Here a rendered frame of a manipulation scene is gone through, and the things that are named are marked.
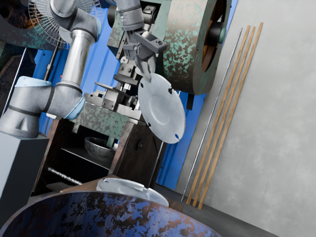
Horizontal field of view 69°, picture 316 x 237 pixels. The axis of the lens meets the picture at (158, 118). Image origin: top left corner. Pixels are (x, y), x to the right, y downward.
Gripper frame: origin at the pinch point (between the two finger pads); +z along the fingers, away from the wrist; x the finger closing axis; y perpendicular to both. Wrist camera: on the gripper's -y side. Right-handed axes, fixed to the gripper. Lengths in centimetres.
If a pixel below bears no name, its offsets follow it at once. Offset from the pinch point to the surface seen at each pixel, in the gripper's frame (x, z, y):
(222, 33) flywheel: -78, 6, 15
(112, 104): -11, 29, 55
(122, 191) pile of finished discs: 28.7, 33.5, -1.9
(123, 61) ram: -35, 11, 66
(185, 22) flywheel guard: -42.8, -9.4, 14.1
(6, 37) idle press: -4, -15, 186
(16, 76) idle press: -1, 25, 215
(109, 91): -14, 23, 60
